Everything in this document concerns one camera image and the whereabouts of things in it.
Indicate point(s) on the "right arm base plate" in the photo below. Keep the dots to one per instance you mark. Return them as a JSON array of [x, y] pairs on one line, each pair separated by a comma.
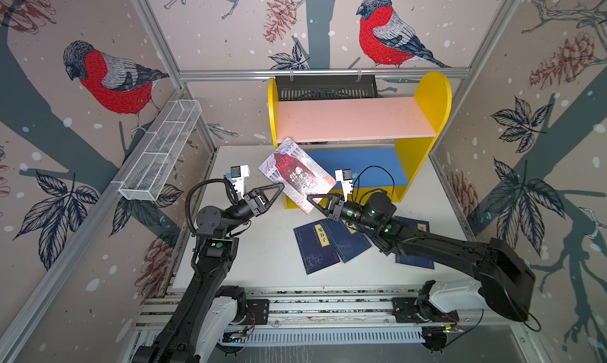
[[413, 310]]

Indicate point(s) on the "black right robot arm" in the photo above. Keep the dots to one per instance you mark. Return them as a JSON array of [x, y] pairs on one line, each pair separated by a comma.
[[507, 283]]

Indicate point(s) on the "red illustrated book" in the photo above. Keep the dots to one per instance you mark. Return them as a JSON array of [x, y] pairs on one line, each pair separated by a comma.
[[301, 175]]

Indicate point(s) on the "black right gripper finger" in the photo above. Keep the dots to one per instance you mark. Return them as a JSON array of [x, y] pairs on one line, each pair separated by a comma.
[[318, 198], [323, 206]]

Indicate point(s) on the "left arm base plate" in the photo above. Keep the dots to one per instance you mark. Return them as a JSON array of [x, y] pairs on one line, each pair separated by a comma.
[[256, 312]]

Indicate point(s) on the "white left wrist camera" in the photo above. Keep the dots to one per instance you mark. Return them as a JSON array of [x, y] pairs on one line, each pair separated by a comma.
[[237, 176]]

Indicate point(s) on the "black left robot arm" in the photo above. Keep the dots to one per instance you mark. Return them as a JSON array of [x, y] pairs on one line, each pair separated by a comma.
[[208, 306]]

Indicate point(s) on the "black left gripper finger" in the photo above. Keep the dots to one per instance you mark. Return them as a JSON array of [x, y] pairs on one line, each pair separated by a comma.
[[261, 190], [267, 200]]

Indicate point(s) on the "aluminium top crossbar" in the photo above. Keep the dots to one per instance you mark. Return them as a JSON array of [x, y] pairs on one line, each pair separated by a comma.
[[409, 73]]

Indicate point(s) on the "white wire mesh basket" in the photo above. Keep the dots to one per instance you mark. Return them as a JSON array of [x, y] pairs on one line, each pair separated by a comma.
[[151, 171]]

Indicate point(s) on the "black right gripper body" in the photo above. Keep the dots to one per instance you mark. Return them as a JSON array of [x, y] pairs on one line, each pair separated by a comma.
[[338, 210]]

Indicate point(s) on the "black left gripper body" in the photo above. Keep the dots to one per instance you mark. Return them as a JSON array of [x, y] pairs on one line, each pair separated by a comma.
[[252, 206]]

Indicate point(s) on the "black perforated tray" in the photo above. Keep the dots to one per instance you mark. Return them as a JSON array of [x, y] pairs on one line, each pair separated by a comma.
[[330, 87]]

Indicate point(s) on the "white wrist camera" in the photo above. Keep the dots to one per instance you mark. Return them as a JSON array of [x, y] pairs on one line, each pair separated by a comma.
[[345, 178], [237, 176]]

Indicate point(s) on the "navy book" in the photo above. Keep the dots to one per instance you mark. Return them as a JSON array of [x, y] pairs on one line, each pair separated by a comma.
[[316, 250], [348, 241], [367, 232], [411, 257]]

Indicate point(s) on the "yellow shelf with coloured boards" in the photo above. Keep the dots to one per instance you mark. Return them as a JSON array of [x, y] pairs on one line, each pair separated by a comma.
[[397, 133]]

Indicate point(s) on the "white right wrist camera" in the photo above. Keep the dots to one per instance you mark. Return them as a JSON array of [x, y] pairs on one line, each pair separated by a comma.
[[345, 178]]

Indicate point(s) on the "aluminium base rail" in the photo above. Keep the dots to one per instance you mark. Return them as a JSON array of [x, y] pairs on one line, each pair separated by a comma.
[[340, 317]]

